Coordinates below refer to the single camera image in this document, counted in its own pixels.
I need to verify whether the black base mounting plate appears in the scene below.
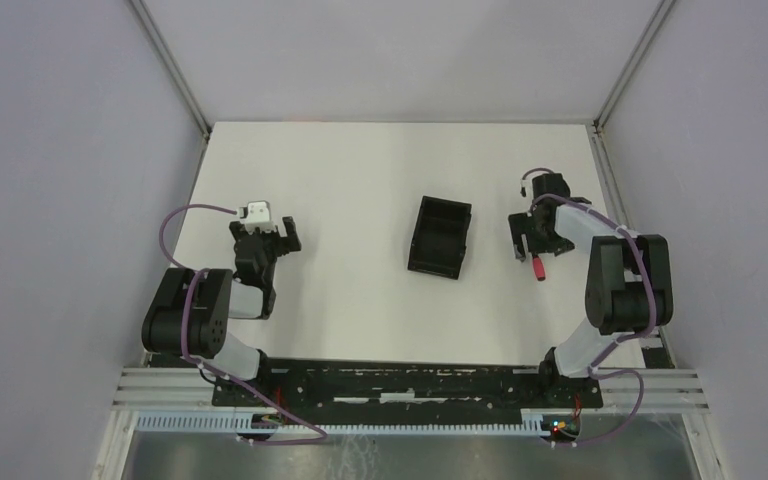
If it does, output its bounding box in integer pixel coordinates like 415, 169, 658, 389
211, 358, 604, 428

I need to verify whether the left corner aluminium post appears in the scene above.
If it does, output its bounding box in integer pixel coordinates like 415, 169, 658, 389
125, 0, 212, 141

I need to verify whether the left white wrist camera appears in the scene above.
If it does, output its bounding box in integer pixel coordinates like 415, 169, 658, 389
237, 200, 276, 234

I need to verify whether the aluminium rail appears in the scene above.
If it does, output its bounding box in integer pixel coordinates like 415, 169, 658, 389
112, 368, 710, 415
585, 124, 675, 370

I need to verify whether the purple cable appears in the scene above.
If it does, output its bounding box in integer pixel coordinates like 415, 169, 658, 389
159, 203, 330, 446
520, 167, 660, 448

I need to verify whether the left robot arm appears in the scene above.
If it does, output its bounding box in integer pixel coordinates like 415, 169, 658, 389
141, 216, 302, 388

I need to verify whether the corner aluminium post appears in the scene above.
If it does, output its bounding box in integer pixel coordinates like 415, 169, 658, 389
125, 0, 212, 141
593, 0, 677, 132

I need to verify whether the right corner aluminium post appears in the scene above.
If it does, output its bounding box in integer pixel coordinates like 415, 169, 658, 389
593, 0, 677, 132

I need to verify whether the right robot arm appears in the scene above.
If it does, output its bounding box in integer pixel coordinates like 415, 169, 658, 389
508, 167, 674, 388

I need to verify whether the aluminium front rail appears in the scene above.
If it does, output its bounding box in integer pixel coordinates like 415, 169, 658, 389
112, 368, 710, 415

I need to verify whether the black plastic bin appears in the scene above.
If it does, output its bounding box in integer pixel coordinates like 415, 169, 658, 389
407, 196, 472, 280

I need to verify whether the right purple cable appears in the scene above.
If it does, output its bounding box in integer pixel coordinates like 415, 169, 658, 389
520, 167, 660, 448

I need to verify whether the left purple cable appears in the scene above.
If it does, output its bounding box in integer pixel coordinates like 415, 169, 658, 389
159, 203, 330, 446

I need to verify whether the aluminium right side rail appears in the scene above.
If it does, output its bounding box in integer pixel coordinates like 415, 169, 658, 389
585, 124, 675, 370

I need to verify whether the white slotted cable duct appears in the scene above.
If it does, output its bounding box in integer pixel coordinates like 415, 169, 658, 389
135, 411, 572, 438

